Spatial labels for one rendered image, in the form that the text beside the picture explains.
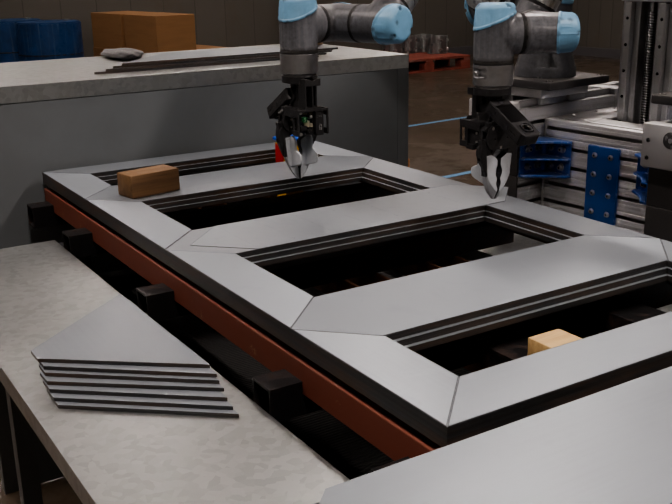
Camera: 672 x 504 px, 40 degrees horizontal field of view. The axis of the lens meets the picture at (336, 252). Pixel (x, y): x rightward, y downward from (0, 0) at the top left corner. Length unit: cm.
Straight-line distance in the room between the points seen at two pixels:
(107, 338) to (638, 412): 77
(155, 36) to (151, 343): 780
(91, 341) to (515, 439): 69
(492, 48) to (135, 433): 96
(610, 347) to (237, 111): 156
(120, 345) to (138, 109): 116
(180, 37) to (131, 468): 820
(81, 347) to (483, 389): 61
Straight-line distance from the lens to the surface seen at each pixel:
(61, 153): 241
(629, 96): 234
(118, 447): 120
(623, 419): 104
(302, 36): 185
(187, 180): 217
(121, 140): 245
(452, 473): 91
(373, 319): 129
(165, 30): 913
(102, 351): 138
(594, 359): 120
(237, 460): 114
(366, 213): 183
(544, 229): 178
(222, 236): 170
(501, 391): 109
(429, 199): 194
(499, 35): 176
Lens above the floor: 132
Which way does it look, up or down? 17 degrees down
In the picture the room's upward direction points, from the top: 1 degrees counter-clockwise
